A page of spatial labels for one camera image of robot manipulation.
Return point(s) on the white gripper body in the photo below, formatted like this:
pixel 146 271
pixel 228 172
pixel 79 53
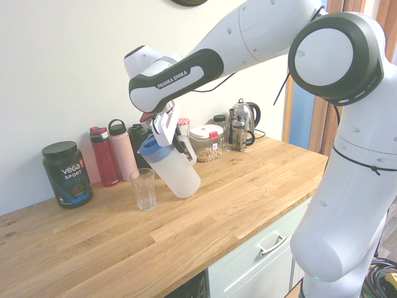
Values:
pixel 166 127

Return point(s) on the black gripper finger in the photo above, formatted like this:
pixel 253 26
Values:
pixel 180 139
pixel 186 148

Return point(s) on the translucent pitcher with blue lid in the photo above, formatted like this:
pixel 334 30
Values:
pixel 176 174

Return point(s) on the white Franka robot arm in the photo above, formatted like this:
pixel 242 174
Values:
pixel 341 217

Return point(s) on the pink water bottle black cap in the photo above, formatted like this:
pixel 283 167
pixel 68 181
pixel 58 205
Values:
pixel 122 152

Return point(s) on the red water bottle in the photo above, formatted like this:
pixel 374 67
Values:
pixel 105 161

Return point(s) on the tall jar red checkered lid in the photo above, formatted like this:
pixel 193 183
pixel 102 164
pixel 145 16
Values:
pixel 184 122

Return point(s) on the plastic container white lid nuts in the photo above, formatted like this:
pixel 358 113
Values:
pixel 207 142

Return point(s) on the black shaker bottle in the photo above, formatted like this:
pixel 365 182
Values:
pixel 138 146

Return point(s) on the glass jar with black lid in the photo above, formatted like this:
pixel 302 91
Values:
pixel 221 130

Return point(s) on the clear faceted drinking glass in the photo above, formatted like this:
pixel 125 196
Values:
pixel 142 192

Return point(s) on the stainless steel electric kettle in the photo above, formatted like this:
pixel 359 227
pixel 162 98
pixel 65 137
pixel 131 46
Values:
pixel 248 111

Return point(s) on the black Vega protein tub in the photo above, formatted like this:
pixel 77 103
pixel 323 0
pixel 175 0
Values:
pixel 69 180

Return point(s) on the pale green drawer front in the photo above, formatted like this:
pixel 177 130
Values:
pixel 248 273

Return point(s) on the black round wall clock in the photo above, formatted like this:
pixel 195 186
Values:
pixel 189 2

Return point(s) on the wooden door frame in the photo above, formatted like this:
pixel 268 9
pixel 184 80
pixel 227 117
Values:
pixel 328 130

